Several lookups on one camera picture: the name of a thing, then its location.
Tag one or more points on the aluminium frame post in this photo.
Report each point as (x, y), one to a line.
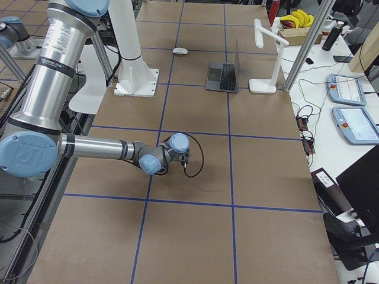
(325, 8)

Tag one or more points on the grey laptop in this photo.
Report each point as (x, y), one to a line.
(224, 77)

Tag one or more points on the near blue teach pendant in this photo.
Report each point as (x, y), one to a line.
(356, 125)

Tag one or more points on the cardboard box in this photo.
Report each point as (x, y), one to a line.
(295, 36)

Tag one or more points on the far blue teach pendant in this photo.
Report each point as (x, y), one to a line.
(346, 90)

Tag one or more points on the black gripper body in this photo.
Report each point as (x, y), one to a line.
(175, 157)

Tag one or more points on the yellow toy bananas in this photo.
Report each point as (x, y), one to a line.
(297, 19)

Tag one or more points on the white computer mouse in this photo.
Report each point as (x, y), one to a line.
(180, 51)

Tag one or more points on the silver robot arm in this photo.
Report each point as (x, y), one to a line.
(33, 139)
(13, 32)

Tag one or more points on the white camera mast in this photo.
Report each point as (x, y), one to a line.
(135, 78)

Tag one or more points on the blue teach pendant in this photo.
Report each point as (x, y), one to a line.
(346, 90)
(356, 125)

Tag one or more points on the black monitor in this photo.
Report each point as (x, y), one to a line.
(359, 184)

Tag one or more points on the black bottle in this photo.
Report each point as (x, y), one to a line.
(333, 35)

